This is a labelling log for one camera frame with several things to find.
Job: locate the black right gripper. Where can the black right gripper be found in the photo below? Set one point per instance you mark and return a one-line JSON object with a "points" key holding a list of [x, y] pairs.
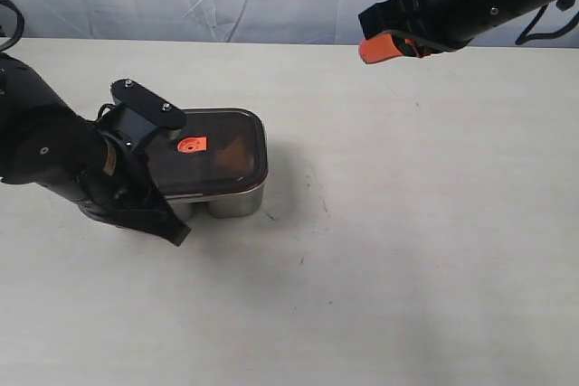
{"points": [[401, 28]]}

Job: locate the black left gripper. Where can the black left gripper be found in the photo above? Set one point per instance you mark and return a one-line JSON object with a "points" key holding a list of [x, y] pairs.
{"points": [[121, 192]]}

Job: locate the dark transparent lunch box lid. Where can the dark transparent lunch box lid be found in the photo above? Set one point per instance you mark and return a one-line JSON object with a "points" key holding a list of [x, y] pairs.
{"points": [[217, 151]]}

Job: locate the red toy sausage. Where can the red toy sausage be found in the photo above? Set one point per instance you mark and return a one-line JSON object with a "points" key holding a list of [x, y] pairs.
{"points": [[186, 169]]}

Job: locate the yellow toy cheese wedge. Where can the yellow toy cheese wedge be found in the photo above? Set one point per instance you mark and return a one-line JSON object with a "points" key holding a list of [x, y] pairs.
{"points": [[235, 159]]}

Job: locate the stainless steel lunch box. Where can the stainless steel lunch box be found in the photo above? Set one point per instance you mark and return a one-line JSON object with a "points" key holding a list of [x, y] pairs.
{"points": [[235, 203]]}

